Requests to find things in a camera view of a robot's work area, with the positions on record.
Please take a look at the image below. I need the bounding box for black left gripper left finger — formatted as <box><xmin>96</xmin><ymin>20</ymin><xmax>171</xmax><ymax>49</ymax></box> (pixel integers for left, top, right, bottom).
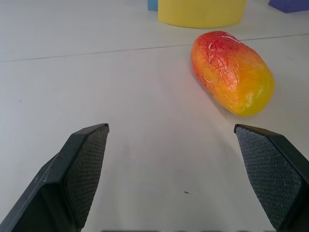
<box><xmin>0</xmin><ymin>123</ymin><xmax>110</xmax><ymax>232</ymax></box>

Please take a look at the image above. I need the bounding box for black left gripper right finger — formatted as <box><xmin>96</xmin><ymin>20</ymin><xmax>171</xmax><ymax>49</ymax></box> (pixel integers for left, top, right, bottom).
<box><xmin>233</xmin><ymin>124</ymin><xmax>309</xmax><ymax>232</ymax></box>

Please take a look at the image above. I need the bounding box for red yellow toy mango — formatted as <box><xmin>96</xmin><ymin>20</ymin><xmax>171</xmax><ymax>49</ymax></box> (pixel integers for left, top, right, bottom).
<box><xmin>190</xmin><ymin>30</ymin><xmax>276</xmax><ymax>117</ymax></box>

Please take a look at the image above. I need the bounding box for purple foam block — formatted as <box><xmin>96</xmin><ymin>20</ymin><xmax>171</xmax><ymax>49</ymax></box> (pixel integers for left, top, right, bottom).
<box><xmin>268</xmin><ymin>0</ymin><xmax>309</xmax><ymax>14</ymax></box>

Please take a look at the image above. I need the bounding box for yellow foam cylinder block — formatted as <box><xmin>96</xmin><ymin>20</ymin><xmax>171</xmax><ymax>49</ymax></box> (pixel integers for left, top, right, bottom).
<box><xmin>157</xmin><ymin>0</ymin><xmax>247</xmax><ymax>29</ymax></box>

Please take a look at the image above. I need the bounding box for blue foam block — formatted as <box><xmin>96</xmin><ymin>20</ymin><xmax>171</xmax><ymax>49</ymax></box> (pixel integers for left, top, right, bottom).
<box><xmin>147</xmin><ymin>0</ymin><xmax>159</xmax><ymax>12</ymax></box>

